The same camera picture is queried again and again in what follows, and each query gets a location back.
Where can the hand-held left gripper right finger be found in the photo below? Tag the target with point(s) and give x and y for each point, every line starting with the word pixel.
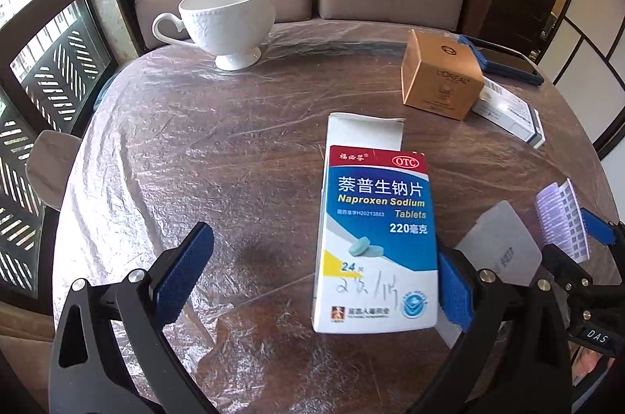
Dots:
pixel 454 292

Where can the window with dark frame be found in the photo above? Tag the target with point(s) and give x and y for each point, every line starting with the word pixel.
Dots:
pixel 44 52

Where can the long white box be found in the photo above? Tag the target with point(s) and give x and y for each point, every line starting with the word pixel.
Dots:
pixel 512 116

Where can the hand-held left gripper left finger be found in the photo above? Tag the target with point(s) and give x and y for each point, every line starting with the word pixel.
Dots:
pixel 183 262

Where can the white footed teacup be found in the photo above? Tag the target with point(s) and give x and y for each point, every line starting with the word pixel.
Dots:
pixel 229 18

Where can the grey chair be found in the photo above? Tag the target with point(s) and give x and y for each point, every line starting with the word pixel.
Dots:
pixel 51 169

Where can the blue white medicine box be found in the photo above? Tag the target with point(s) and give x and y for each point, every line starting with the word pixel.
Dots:
pixel 376 208

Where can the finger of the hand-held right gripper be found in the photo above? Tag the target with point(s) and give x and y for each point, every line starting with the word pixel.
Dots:
pixel 566 267
pixel 599 226

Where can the tablet in blue case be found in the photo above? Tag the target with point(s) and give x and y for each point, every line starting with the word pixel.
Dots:
pixel 508 62

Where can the white panel sliding door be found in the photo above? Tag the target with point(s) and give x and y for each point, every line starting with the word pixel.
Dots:
pixel 595 67

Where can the tan cardboard box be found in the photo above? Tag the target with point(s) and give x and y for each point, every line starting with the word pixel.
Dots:
pixel 439 77

